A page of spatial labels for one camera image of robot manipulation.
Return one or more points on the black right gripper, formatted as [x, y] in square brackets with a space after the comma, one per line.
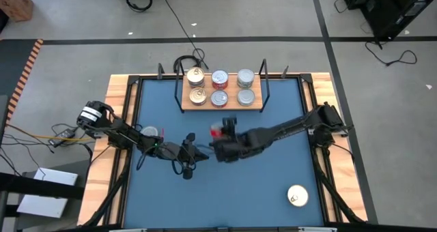
[235, 145]

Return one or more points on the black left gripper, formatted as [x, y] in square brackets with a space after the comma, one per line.
[182, 153]

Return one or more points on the green label tuna can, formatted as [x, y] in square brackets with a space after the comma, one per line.
[246, 86]
[246, 97]
[149, 130]
[246, 76]

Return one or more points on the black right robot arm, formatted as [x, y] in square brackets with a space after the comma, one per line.
[290, 126]

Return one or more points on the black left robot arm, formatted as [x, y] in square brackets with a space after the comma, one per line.
[119, 129]

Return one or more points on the blue table mat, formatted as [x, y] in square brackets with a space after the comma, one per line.
[222, 191]

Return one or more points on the wooden table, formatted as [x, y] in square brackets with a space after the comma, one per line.
[114, 88]

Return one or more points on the black power adapter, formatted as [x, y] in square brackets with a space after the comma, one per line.
[65, 133]

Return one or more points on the white flat box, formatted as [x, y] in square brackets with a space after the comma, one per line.
[56, 176]
[42, 206]

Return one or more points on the black support bar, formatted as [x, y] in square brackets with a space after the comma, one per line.
[41, 187]

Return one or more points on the black computer tower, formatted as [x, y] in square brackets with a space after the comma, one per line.
[392, 10]

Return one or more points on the cardboard box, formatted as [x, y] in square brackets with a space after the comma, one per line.
[13, 3]

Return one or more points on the black aluminium table frame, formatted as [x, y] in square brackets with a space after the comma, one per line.
[170, 76]

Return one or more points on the silver corner bracket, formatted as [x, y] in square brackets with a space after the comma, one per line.
[128, 230]
[317, 229]

